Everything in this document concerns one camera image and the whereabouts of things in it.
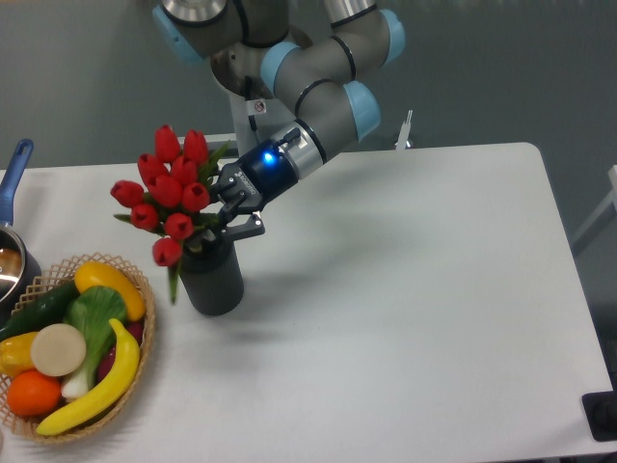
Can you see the yellow banana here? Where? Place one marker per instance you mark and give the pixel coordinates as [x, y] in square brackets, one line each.
[104, 394]

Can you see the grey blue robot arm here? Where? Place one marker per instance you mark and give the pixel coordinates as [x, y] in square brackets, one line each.
[317, 104]

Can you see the blue handled saucepan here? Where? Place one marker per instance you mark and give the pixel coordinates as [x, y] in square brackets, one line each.
[18, 267]

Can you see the red tulip bouquet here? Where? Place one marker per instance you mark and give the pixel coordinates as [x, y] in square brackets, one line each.
[172, 195]

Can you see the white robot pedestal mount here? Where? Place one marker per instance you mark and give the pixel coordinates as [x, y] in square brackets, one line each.
[246, 71]

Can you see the dark green cucumber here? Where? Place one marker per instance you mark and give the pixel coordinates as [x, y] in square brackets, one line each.
[47, 309]

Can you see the orange fruit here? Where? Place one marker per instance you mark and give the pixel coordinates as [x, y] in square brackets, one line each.
[32, 393]

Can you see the woven wicker basket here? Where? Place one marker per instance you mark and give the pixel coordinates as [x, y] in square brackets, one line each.
[57, 275]

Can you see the yellow lemon squash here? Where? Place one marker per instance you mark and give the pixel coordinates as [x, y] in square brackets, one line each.
[95, 273]

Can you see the white frame at right edge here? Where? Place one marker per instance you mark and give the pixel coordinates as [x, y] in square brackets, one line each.
[600, 217]

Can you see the black device at table edge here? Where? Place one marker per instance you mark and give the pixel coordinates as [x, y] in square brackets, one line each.
[600, 412]

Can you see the yellow bell pepper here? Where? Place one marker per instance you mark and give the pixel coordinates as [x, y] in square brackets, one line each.
[16, 354]

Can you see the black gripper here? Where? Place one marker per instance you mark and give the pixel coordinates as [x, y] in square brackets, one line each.
[246, 186]

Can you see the dark grey ribbed vase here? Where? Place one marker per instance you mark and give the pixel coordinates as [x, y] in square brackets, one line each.
[212, 279]

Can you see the beige round disc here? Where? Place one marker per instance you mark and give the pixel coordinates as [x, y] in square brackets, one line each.
[58, 350]

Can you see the dark red vegetable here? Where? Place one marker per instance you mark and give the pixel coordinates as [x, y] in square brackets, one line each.
[136, 329]

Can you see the green bok choy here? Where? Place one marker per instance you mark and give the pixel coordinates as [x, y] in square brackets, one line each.
[90, 313]

